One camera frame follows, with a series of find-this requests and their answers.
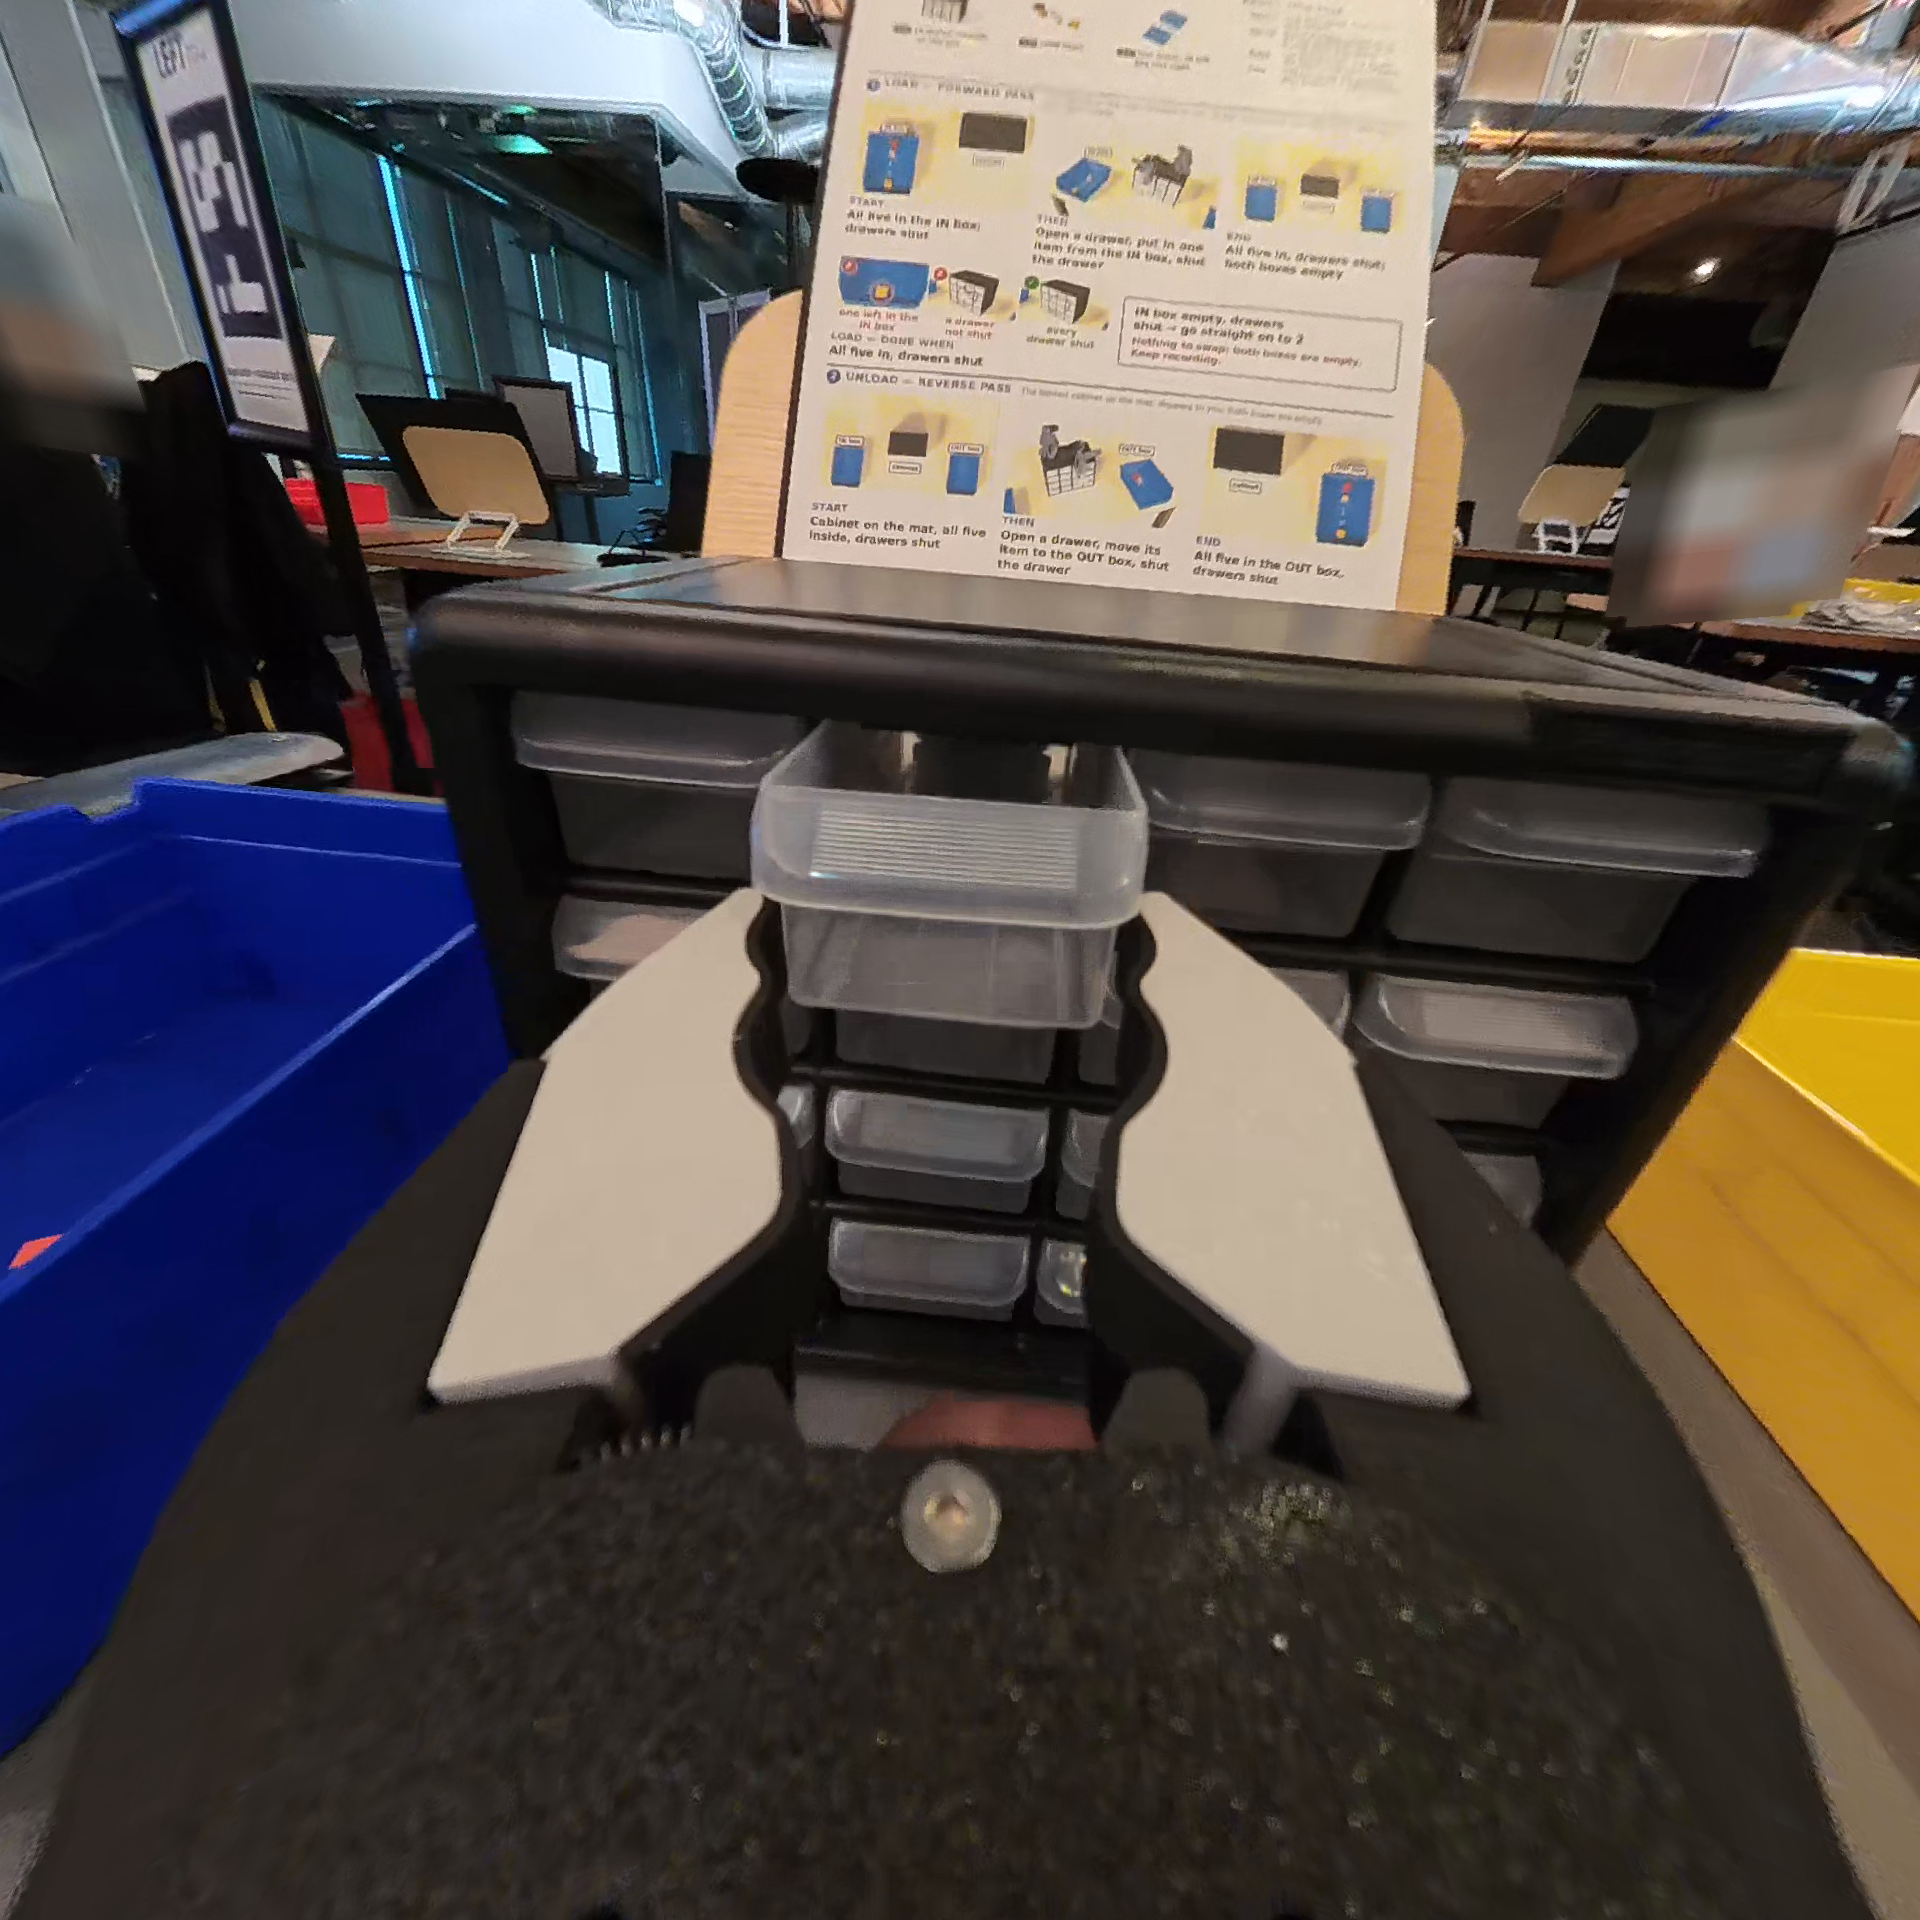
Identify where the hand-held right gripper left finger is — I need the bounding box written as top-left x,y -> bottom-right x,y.
429,884 -> 825,1421

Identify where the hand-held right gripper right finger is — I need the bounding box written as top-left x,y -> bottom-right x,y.
1102,892 -> 1473,1453

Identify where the set of clear cabinet drawers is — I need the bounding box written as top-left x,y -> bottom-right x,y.
510,691 -> 1773,1321

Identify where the blue plastic bin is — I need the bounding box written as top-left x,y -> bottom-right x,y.
0,777 -> 518,1756

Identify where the clear plastic drawer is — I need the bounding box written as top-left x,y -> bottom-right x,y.
751,719 -> 1150,1039

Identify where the yellow plastic bin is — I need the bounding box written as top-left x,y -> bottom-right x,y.
1607,947 -> 1920,1622

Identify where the black drawer cabinet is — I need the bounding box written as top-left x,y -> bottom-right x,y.
410,558 -> 1920,1357

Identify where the wooden work table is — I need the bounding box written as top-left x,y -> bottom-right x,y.
302,516 -> 649,585

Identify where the wooden tablet stand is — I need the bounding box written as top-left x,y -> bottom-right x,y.
1520,462 -> 1627,531
403,423 -> 552,562

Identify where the dark work table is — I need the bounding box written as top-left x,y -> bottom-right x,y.
1447,547 -> 1920,668

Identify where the black framed monitor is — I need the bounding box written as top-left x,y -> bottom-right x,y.
496,376 -> 592,487

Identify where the dark hanging jacket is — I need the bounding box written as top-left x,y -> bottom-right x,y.
0,359 -> 358,740

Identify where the printed instruction sheet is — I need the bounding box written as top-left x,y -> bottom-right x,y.
780,0 -> 1443,615

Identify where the black framed printed sign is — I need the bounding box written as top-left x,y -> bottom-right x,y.
118,0 -> 429,789

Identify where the corrugated round ceiling duct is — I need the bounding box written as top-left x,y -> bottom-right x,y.
661,0 -> 847,199

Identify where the silver foil ceiling duct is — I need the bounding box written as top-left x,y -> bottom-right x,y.
1439,0 -> 1920,154

